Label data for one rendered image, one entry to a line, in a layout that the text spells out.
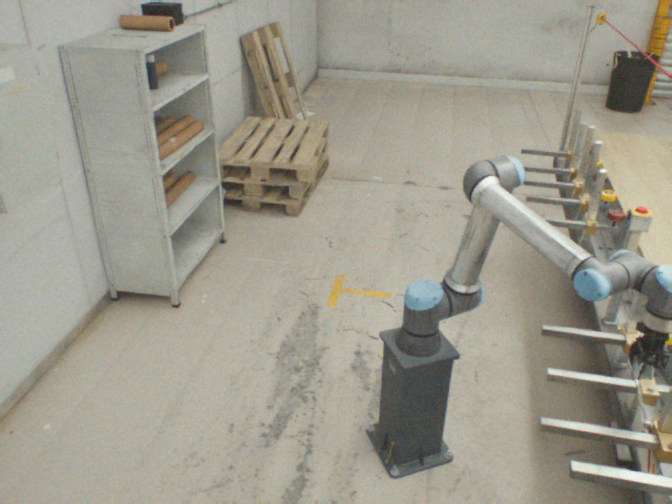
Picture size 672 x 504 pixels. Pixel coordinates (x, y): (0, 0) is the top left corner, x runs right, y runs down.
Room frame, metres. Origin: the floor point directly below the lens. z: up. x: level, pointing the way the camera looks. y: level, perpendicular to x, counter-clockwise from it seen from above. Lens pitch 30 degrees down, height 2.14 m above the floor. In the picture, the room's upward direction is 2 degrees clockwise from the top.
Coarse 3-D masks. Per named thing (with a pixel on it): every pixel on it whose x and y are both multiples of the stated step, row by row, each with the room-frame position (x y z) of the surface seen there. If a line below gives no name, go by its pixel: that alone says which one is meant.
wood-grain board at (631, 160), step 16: (592, 144) 3.77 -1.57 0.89; (608, 144) 3.74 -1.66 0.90; (624, 144) 3.75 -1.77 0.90; (640, 144) 3.76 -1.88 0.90; (656, 144) 3.77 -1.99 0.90; (608, 160) 3.43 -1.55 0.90; (624, 160) 3.44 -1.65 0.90; (640, 160) 3.45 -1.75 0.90; (656, 160) 3.46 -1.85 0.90; (624, 176) 3.18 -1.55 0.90; (640, 176) 3.18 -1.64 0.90; (656, 176) 3.19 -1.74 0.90; (624, 192) 2.94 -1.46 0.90; (640, 192) 2.95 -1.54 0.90; (656, 192) 2.95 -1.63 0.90; (624, 208) 2.73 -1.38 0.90; (656, 208) 2.74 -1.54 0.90; (656, 224) 2.56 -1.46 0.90; (640, 240) 2.39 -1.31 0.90; (656, 240) 2.39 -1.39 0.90; (640, 256) 2.28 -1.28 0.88; (656, 256) 2.24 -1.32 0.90
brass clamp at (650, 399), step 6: (642, 384) 1.46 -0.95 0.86; (648, 384) 1.46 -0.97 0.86; (654, 384) 1.46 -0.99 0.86; (642, 390) 1.43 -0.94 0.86; (654, 390) 1.43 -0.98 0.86; (642, 396) 1.42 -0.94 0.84; (648, 396) 1.42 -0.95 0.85; (654, 396) 1.42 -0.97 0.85; (648, 402) 1.42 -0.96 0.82; (654, 402) 1.41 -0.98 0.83
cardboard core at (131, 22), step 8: (120, 16) 3.62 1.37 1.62; (128, 16) 3.61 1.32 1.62; (136, 16) 3.61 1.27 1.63; (144, 16) 3.61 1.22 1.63; (152, 16) 3.60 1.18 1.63; (160, 16) 3.61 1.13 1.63; (120, 24) 3.60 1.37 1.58; (128, 24) 3.59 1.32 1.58; (136, 24) 3.59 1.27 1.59; (144, 24) 3.58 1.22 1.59; (152, 24) 3.57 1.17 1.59; (160, 24) 3.56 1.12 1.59; (168, 24) 3.56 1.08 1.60
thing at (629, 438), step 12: (540, 420) 1.30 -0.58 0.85; (552, 420) 1.29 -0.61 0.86; (552, 432) 1.27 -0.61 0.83; (564, 432) 1.26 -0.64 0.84; (576, 432) 1.26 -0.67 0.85; (588, 432) 1.25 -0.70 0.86; (600, 432) 1.25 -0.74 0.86; (612, 432) 1.25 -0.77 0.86; (624, 432) 1.25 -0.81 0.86; (636, 432) 1.25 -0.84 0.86; (624, 444) 1.23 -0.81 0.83; (636, 444) 1.22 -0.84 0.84; (648, 444) 1.22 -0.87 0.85
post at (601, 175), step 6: (600, 168) 2.74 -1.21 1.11; (600, 174) 2.72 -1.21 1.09; (600, 180) 2.72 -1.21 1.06; (594, 186) 2.75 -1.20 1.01; (600, 186) 2.71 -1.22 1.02; (594, 192) 2.72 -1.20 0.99; (600, 192) 2.71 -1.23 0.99; (594, 198) 2.72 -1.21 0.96; (594, 204) 2.72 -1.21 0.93; (588, 210) 2.75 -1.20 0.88; (594, 210) 2.71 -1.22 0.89; (588, 216) 2.72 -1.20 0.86; (594, 216) 2.71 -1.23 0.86; (582, 234) 2.75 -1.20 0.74; (588, 240) 2.71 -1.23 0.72
